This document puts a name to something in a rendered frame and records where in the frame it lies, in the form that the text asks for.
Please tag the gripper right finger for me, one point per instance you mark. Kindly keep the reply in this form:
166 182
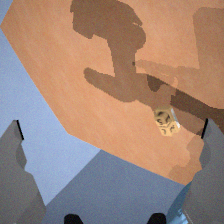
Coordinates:
204 201

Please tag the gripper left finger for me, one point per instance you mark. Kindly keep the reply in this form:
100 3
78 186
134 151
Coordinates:
20 199

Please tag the tan wooden number cube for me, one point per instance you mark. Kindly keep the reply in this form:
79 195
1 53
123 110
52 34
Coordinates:
169 130
162 118

